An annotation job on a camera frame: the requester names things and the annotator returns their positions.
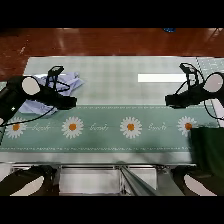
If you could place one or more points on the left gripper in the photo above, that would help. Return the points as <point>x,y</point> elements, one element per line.
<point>65,102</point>

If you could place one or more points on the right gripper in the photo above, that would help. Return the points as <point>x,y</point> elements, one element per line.
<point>176,100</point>

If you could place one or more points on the light blue shirt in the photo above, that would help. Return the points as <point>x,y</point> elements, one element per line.
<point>71,82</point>

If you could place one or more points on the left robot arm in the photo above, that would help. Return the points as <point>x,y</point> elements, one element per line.
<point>13,95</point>

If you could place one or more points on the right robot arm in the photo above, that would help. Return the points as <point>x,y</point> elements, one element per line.
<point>206,91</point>

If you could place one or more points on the dark green garment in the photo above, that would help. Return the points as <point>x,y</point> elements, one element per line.
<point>208,150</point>

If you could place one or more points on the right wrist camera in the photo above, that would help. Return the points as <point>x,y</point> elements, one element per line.
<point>190,71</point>

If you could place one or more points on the silver frame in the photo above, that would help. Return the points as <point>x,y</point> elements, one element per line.
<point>140,185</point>

